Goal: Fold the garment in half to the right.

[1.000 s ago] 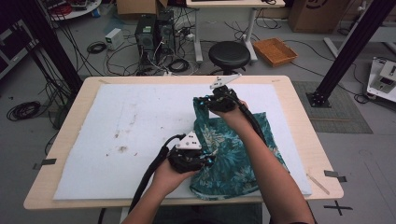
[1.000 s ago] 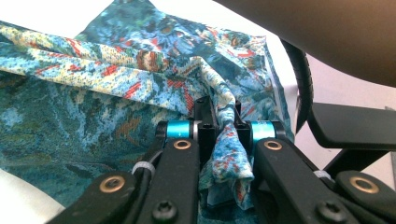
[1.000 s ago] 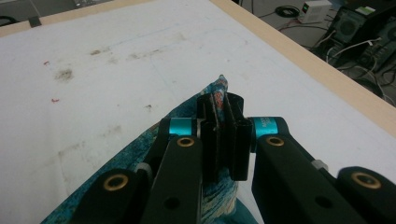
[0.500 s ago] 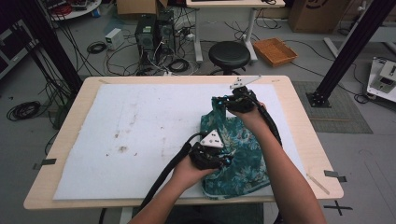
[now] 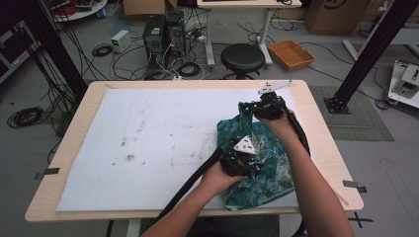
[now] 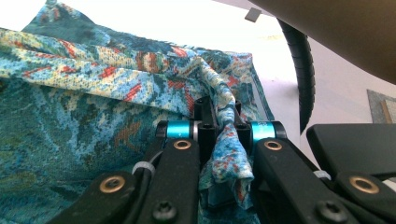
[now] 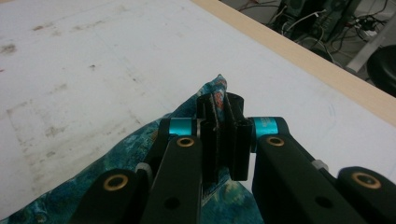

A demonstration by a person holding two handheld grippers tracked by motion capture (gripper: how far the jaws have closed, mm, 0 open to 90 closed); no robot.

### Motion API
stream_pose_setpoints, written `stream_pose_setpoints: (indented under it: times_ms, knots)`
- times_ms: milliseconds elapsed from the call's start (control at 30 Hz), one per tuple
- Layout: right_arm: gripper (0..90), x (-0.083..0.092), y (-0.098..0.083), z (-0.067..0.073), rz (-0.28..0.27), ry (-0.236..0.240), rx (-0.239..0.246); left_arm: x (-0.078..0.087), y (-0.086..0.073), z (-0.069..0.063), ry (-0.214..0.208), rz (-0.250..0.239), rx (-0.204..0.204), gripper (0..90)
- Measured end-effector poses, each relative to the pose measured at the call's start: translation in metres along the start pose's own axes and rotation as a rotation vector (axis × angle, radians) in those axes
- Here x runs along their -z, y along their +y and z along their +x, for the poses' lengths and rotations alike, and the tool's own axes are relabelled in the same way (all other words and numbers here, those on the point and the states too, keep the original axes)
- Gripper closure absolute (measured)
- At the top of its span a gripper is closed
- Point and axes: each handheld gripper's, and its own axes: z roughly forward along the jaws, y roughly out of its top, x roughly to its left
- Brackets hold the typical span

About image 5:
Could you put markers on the small cardboard box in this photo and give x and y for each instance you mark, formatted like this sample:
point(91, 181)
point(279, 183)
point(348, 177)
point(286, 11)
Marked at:
point(145, 6)

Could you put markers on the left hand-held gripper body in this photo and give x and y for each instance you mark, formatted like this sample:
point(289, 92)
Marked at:
point(238, 161)

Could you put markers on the black metal post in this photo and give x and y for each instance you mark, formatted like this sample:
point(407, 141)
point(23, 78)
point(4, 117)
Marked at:
point(56, 49)
point(372, 49)

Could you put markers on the grey floor mat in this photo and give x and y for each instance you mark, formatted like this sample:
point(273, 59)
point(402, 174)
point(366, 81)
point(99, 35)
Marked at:
point(359, 121)

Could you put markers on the orange woven basket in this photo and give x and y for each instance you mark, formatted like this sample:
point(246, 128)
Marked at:
point(291, 54)

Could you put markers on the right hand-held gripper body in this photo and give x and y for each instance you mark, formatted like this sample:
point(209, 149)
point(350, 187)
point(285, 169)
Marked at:
point(270, 107)

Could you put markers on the teal floral shirt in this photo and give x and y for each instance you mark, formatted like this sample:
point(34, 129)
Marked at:
point(267, 187)

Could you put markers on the small white box device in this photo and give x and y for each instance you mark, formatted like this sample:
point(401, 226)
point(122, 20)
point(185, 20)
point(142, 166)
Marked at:
point(120, 40)

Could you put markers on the black computer tower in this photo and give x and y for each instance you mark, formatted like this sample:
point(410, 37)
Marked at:
point(175, 36)
point(153, 39)

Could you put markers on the white table mat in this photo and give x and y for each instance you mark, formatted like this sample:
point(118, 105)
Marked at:
point(148, 148)

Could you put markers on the grey tape strip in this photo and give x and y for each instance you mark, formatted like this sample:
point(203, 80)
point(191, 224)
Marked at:
point(354, 186)
point(49, 172)

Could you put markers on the person's left hand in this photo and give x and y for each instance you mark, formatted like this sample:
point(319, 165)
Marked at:
point(217, 181)

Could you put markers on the black round stool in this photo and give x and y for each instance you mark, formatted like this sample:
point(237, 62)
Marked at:
point(242, 56)

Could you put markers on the round white table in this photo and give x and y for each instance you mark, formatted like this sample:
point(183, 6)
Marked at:
point(79, 11)

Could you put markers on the dark equipment rack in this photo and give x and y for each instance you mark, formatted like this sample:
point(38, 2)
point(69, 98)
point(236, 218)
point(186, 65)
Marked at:
point(15, 49)

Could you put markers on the person's right hand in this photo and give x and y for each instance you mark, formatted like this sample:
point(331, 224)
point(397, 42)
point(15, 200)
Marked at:
point(281, 126)

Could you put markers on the white desk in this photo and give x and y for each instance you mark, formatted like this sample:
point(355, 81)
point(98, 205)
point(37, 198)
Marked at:
point(247, 3)

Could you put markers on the large cardboard box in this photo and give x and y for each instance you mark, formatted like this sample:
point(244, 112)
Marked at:
point(336, 18)

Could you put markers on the white machine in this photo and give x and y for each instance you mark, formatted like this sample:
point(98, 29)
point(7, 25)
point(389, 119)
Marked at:
point(405, 84)

